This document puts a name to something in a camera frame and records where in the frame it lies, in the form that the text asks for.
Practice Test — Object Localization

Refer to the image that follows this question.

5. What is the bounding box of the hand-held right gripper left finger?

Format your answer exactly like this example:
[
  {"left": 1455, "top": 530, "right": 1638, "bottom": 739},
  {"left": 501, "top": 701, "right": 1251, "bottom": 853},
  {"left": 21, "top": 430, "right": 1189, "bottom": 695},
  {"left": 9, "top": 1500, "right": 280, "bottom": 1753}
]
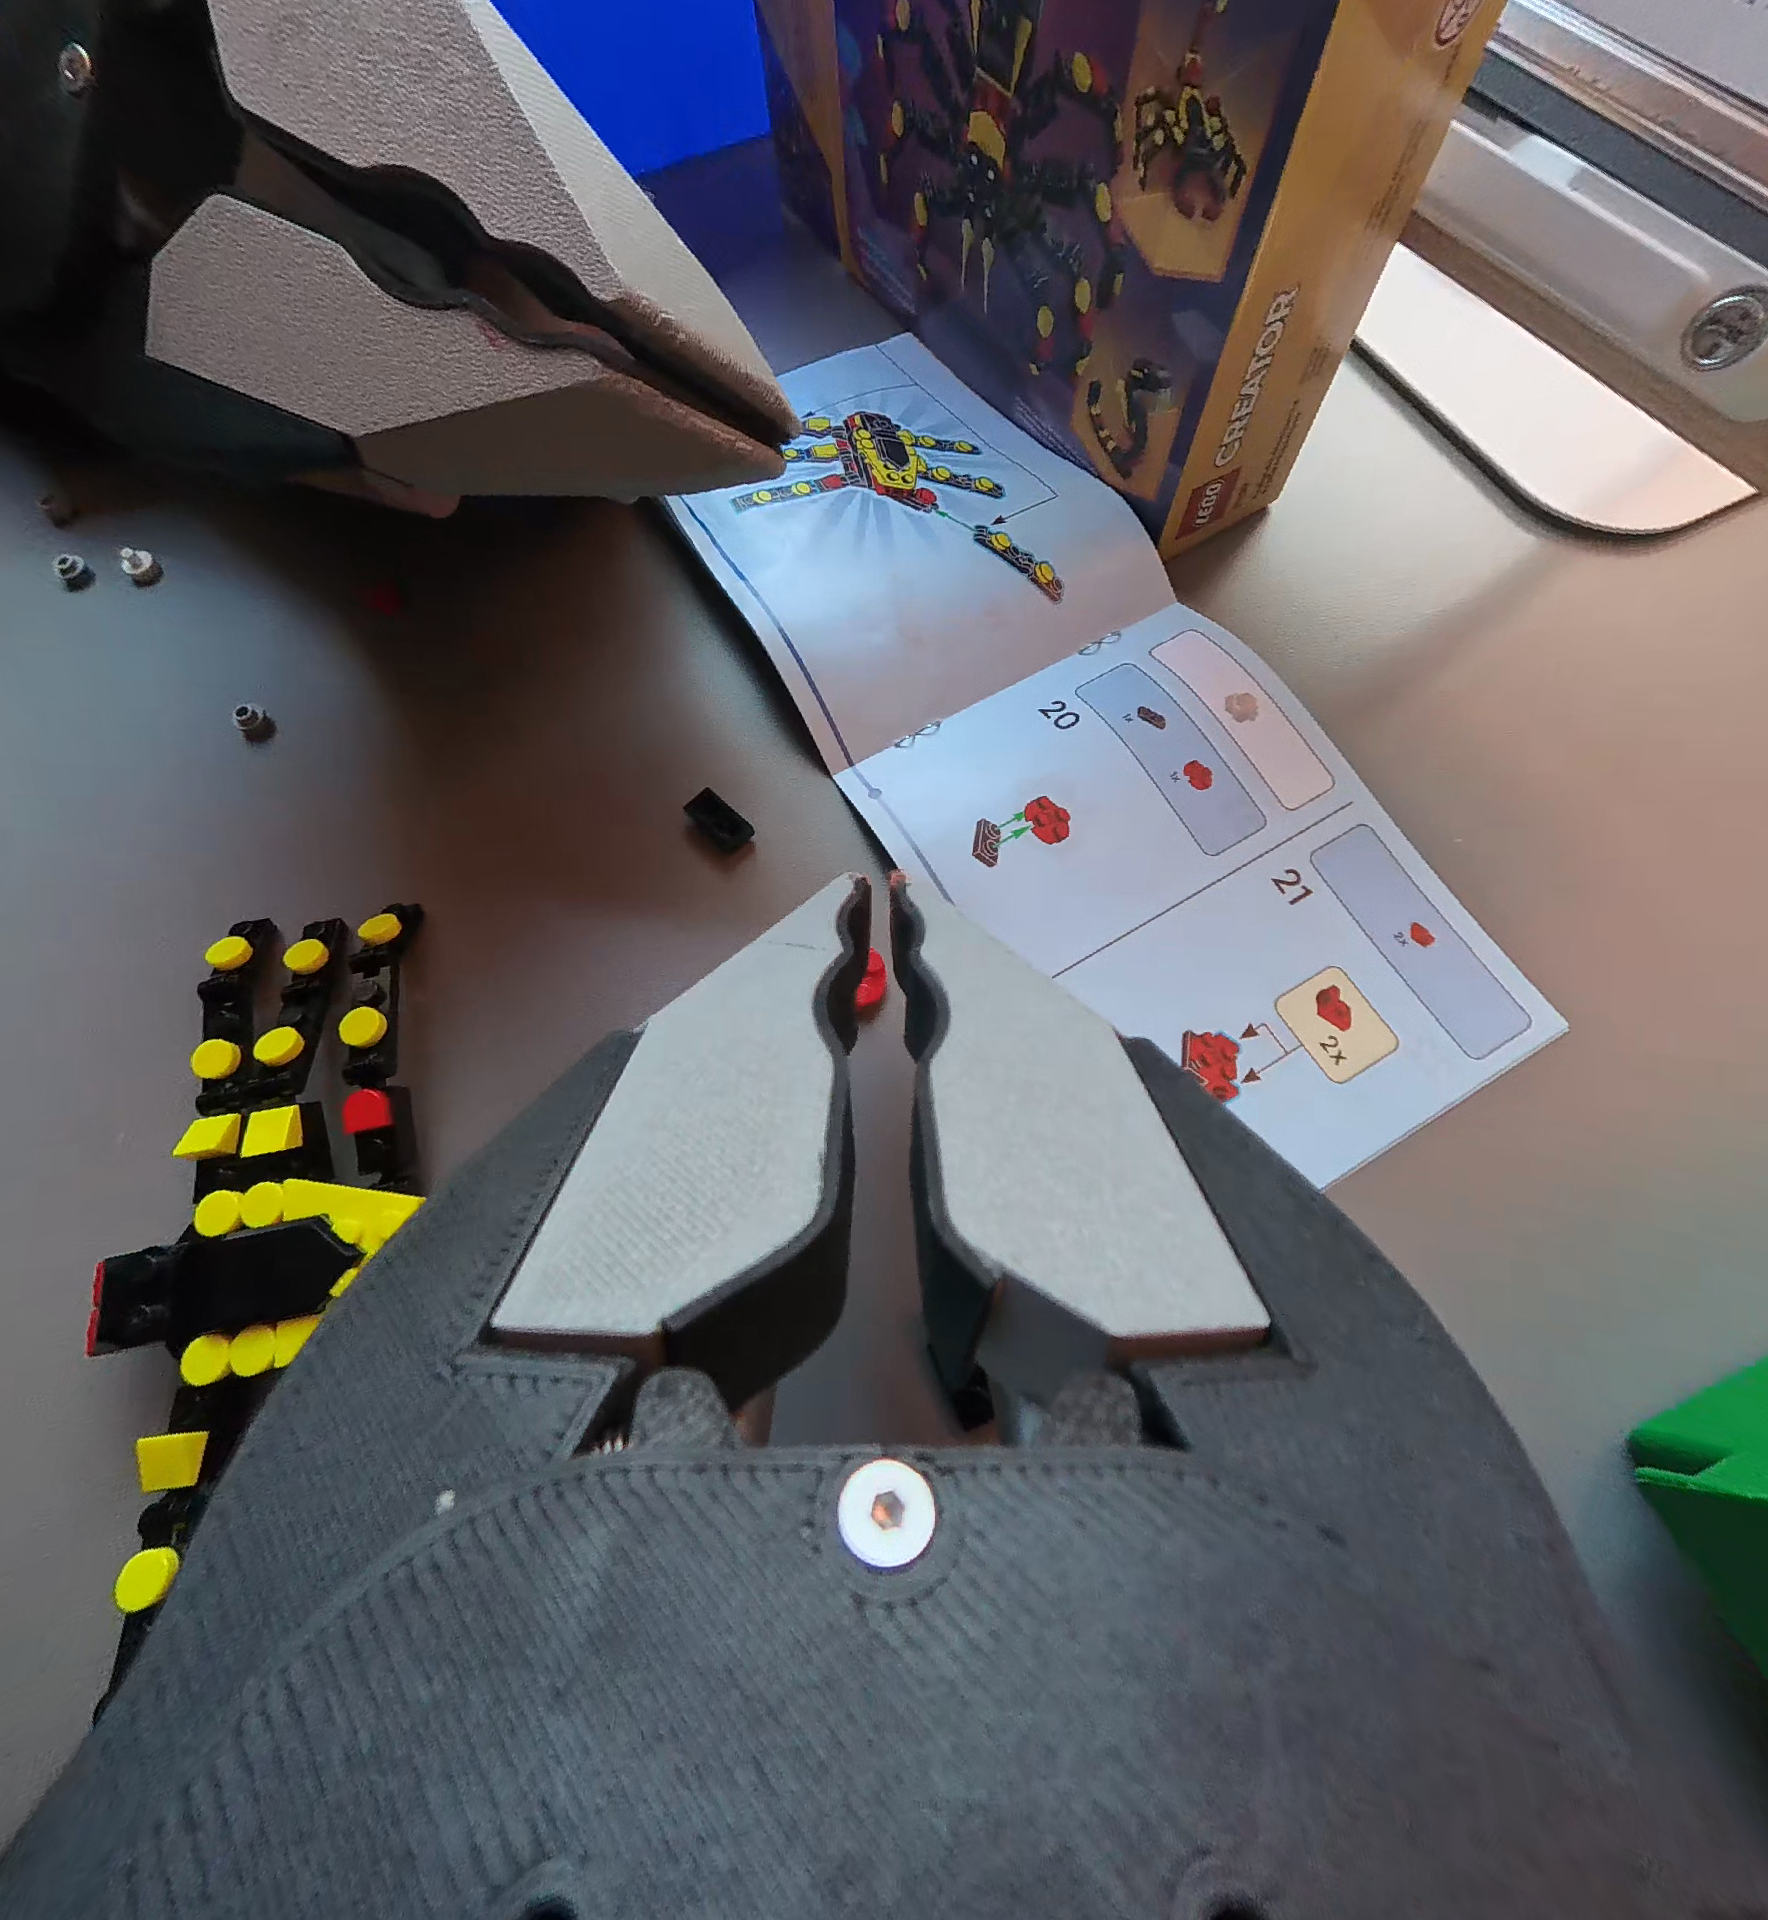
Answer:
[{"left": 487, "top": 873, "right": 874, "bottom": 1396}]

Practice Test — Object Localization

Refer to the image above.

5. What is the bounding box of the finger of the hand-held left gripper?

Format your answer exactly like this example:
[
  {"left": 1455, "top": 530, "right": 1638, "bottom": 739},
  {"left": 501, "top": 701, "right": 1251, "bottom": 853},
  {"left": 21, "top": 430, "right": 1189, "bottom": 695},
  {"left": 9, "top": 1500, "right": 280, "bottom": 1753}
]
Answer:
[
  {"left": 207, "top": 0, "right": 798, "bottom": 444},
  {"left": 148, "top": 191, "right": 793, "bottom": 520}
]

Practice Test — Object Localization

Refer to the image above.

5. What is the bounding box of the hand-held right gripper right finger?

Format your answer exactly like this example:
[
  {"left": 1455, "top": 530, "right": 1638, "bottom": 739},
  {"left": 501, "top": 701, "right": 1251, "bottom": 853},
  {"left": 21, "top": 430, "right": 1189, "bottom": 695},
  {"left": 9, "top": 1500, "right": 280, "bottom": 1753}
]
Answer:
[{"left": 889, "top": 869, "right": 1274, "bottom": 1427}]

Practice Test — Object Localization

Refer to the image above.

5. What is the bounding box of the black yellow lego spider model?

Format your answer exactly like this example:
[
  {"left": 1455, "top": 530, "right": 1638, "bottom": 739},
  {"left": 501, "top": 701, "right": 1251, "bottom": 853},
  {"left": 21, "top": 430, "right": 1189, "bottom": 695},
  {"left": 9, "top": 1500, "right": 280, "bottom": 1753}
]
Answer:
[{"left": 87, "top": 900, "right": 437, "bottom": 1726}]

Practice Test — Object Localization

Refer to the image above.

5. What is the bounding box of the lego instruction booklet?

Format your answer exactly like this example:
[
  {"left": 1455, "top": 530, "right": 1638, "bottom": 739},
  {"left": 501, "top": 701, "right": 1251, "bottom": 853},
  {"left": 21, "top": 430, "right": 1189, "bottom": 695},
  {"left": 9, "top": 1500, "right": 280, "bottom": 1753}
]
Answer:
[{"left": 660, "top": 334, "right": 1570, "bottom": 1194}]

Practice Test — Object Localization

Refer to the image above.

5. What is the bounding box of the lego set box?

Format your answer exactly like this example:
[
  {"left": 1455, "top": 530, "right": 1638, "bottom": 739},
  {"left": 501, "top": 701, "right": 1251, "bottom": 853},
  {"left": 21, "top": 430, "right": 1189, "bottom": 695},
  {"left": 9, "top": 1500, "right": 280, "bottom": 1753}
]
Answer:
[{"left": 754, "top": 0, "right": 1509, "bottom": 562}]

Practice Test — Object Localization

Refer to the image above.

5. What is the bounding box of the blue plastic bin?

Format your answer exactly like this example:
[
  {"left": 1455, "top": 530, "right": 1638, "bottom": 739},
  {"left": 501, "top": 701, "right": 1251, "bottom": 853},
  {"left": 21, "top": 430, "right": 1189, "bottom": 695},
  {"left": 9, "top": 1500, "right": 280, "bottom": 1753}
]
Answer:
[{"left": 496, "top": 0, "right": 785, "bottom": 191}]

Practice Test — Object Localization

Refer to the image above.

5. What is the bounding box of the green plastic bin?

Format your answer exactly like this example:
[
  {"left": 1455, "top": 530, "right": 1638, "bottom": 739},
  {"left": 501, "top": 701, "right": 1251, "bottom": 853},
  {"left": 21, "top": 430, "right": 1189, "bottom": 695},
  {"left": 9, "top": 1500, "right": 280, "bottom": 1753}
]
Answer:
[{"left": 1629, "top": 1317, "right": 1768, "bottom": 1795}]

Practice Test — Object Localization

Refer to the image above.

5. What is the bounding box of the white stand base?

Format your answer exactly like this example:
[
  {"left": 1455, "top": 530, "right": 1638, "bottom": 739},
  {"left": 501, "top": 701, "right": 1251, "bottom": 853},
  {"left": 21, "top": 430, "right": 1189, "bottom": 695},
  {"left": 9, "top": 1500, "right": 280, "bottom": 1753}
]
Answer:
[{"left": 1349, "top": 241, "right": 1766, "bottom": 535}]

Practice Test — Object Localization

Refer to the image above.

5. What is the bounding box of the white wire anchor clip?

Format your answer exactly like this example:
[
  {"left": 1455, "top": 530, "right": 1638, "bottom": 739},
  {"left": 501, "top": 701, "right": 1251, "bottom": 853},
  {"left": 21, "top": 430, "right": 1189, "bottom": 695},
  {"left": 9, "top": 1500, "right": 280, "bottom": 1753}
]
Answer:
[{"left": 1669, "top": 270, "right": 1768, "bottom": 426}]

